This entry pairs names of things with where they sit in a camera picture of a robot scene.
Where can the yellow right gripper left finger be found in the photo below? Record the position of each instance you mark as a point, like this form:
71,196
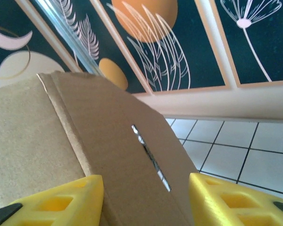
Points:
49,207

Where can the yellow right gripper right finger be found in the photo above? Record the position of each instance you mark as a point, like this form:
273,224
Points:
226,202

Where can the brown cardboard box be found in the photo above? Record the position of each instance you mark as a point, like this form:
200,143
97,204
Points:
61,141

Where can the aluminium corner post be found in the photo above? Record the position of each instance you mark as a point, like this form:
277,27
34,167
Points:
68,30

